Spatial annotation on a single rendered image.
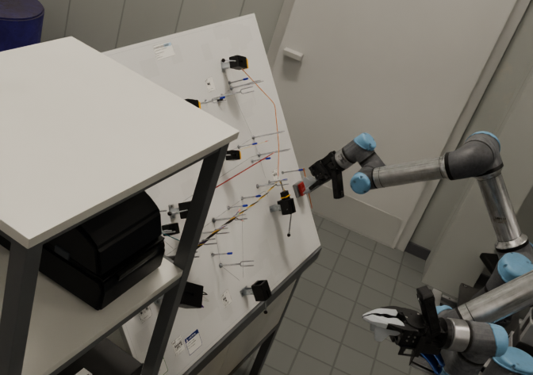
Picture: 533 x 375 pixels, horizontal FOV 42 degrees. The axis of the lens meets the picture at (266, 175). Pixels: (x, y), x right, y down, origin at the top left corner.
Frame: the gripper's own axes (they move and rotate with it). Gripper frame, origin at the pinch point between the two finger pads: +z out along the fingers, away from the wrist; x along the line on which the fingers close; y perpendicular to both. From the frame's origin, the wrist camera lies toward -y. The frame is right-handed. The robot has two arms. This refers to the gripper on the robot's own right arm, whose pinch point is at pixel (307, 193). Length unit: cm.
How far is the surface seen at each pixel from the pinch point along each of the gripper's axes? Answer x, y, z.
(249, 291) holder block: 41.0, -21.3, 18.1
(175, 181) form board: 64, 21, 2
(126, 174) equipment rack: 146, 4, -56
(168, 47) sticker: 53, 61, -17
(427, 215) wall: -203, -34, 51
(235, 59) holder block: 27, 51, -21
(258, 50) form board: -2, 58, -16
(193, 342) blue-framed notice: 72, -26, 24
